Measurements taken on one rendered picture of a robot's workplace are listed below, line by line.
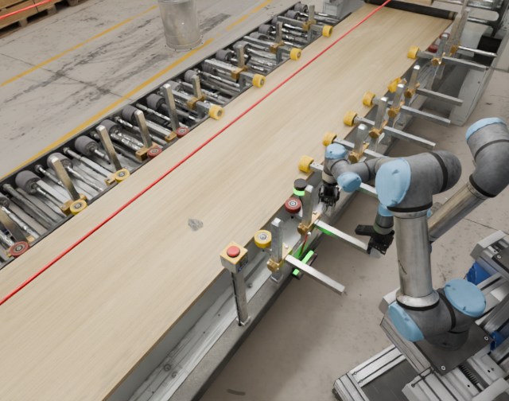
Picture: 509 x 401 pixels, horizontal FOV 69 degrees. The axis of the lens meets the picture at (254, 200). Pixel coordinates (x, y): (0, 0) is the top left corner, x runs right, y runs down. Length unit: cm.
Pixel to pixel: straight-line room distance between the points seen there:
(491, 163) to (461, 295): 39
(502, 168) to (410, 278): 42
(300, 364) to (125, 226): 128
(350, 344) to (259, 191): 113
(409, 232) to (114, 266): 122
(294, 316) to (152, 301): 116
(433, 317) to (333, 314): 141
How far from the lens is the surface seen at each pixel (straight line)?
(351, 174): 137
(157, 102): 280
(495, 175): 130
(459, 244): 311
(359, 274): 273
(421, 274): 113
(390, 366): 224
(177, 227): 181
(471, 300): 126
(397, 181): 100
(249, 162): 207
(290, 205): 183
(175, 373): 177
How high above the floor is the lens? 226
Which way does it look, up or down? 47 degrees down
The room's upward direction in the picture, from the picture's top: 4 degrees counter-clockwise
